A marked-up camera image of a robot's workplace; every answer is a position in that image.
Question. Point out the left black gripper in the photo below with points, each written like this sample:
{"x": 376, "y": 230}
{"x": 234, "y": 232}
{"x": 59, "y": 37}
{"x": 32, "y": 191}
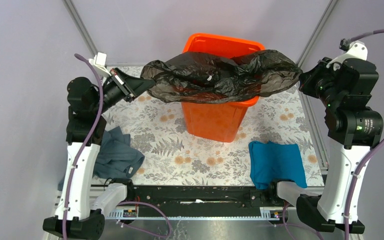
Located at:
{"x": 132, "y": 85}

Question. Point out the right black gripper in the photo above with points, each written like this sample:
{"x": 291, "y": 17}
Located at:
{"x": 307, "y": 78}

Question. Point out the black trash bag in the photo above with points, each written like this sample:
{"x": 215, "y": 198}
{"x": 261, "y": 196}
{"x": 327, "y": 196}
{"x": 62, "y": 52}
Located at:
{"x": 204, "y": 78}

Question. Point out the orange plastic trash bin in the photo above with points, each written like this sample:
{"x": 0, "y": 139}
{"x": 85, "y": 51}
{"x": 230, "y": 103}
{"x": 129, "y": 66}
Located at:
{"x": 218, "y": 122}

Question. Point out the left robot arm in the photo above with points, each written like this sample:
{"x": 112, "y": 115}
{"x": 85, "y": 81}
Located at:
{"x": 75, "y": 216}

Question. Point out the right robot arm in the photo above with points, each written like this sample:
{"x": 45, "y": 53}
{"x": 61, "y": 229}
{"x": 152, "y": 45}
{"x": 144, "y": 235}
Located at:
{"x": 354, "y": 129}

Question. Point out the floral patterned mat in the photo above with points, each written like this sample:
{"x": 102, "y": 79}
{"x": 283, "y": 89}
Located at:
{"x": 175, "y": 157}

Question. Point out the grey-blue cloth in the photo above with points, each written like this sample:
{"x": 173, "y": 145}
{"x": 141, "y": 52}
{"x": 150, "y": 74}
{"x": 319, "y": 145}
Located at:
{"x": 116, "y": 158}

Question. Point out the bright blue cloth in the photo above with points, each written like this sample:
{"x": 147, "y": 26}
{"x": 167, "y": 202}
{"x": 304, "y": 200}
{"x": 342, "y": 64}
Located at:
{"x": 270, "y": 161}

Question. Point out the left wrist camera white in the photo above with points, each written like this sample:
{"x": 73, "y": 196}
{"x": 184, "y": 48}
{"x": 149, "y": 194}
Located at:
{"x": 98, "y": 63}

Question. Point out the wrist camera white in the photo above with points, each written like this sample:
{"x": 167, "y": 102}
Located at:
{"x": 98, "y": 63}
{"x": 351, "y": 50}

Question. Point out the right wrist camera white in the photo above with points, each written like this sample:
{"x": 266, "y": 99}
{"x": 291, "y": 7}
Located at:
{"x": 351, "y": 50}

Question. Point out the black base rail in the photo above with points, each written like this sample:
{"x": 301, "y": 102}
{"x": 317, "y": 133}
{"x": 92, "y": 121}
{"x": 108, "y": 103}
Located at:
{"x": 203, "y": 197}

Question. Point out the slotted metal cable duct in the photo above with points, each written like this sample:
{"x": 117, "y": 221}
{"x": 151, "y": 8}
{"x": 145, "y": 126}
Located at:
{"x": 198, "y": 214}

